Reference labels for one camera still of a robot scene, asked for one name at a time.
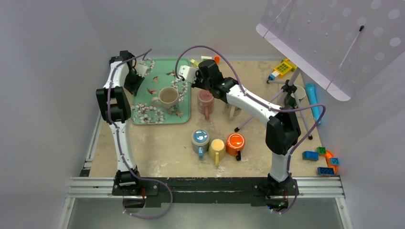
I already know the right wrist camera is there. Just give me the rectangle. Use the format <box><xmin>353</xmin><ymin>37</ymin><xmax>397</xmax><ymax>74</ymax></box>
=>
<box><xmin>178</xmin><ymin>65</ymin><xmax>198</xmax><ymax>83</ymax></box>

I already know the tan floral mug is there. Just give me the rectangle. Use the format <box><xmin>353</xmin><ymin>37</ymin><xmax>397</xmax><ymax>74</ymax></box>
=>
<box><xmin>151</xmin><ymin>87</ymin><xmax>180</xmax><ymax>115</ymax></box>

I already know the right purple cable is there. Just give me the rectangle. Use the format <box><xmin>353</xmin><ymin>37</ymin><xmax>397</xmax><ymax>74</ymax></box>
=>
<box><xmin>174</xmin><ymin>45</ymin><xmax>327</xmax><ymax>216</ymax></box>

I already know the perforated white panel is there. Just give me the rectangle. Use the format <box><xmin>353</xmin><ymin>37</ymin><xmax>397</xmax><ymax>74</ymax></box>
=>
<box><xmin>256</xmin><ymin>0</ymin><xmax>405</xmax><ymax>101</ymax></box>

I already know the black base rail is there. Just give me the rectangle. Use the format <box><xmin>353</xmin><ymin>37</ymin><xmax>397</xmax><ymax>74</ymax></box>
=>
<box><xmin>111</xmin><ymin>177</ymin><xmax>298</xmax><ymax>208</ymax></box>

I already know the green floral tray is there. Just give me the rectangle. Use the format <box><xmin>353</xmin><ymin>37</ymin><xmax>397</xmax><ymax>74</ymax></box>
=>
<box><xmin>131</xmin><ymin>58</ymin><xmax>192</xmax><ymax>125</ymax></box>

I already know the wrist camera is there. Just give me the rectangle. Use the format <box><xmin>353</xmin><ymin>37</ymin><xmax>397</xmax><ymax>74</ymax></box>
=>
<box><xmin>178</xmin><ymin>65</ymin><xmax>198</xmax><ymax>83</ymax></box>
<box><xmin>135</xmin><ymin>62</ymin><xmax>153</xmax><ymax>77</ymax></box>

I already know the tripod stand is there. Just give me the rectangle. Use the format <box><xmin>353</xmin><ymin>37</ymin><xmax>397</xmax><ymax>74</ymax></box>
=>
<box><xmin>234</xmin><ymin>68</ymin><xmax>313</xmax><ymax>140</ymax></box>

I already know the blue mug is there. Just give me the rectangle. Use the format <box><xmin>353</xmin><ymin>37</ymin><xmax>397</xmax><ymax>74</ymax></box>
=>
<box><xmin>191</xmin><ymin>129</ymin><xmax>210</xmax><ymax>160</ymax></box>

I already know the dark blue brick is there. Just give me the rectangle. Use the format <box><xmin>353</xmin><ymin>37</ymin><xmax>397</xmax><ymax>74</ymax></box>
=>
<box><xmin>317</xmin><ymin>167</ymin><xmax>336</xmax><ymax>176</ymax></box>

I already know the cyan brick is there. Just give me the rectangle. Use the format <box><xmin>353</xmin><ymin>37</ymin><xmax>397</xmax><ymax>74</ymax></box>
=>
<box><xmin>329</xmin><ymin>157</ymin><xmax>340</xmax><ymax>166</ymax></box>

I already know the blue cylinder toy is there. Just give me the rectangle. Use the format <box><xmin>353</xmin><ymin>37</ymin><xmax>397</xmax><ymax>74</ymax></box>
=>
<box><xmin>305</xmin><ymin>83</ymin><xmax>321</xmax><ymax>124</ymax></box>

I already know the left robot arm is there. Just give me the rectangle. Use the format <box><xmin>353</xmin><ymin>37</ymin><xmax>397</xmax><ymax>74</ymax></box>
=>
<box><xmin>96</xmin><ymin>51</ymin><xmax>142</xmax><ymax>196</ymax></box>

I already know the orange green block toy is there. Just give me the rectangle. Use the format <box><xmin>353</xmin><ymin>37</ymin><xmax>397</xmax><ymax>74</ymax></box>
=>
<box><xmin>201</xmin><ymin>55</ymin><xmax>221</xmax><ymax>64</ymax></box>

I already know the beige floral mug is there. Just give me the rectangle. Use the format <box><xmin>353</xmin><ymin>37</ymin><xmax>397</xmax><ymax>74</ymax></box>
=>
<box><xmin>224</xmin><ymin>104</ymin><xmax>242</xmax><ymax>119</ymax></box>

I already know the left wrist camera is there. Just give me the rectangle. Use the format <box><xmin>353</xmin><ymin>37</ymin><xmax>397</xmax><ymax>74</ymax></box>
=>
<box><xmin>135</xmin><ymin>62</ymin><xmax>153</xmax><ymax>77</ymax></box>

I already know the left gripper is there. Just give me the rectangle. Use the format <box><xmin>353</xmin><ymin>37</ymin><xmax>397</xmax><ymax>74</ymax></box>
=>
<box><xmin>124</xmin><ymin>71</ymin><xmax>144</xmax><ymax>97</ymax></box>

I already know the orange mug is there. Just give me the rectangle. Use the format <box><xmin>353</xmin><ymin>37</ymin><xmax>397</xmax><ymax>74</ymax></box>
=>
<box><xmin>225</xmin><ymin>133</ymin><xmax>245</xmax><ymax>161</ymax></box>

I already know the pink mug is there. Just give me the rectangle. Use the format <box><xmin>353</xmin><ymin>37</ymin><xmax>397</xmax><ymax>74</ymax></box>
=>
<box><xmin>197</xmin><ymin>90</ymin><xmax>214</xmax><ymax>120</ymax></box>

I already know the light green mug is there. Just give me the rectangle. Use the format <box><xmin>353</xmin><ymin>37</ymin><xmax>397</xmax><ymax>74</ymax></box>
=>
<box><xmin>190</xmin><ymin>59</ymin><xmax>200</xmax><ymax>68</ymax></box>

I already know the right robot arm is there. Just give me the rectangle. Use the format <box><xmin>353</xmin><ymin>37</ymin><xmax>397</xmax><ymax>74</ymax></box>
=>
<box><xmin>178</xmin><ymin>60</ymin><xmax>301</xmax><ymax>194</ymax></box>

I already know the green brick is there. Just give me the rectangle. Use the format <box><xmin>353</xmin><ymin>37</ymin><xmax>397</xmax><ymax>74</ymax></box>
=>
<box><xmin>317</xmin><ymin>147</ymin><xmax>327</xmax><ymax>155</ymax></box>

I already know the yellow mug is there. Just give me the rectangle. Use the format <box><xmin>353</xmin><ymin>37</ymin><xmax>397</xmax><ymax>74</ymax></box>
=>
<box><xmin>208</xmin><ymin>139</ymin><xmax>226</xmax><ymax>167</ymax></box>

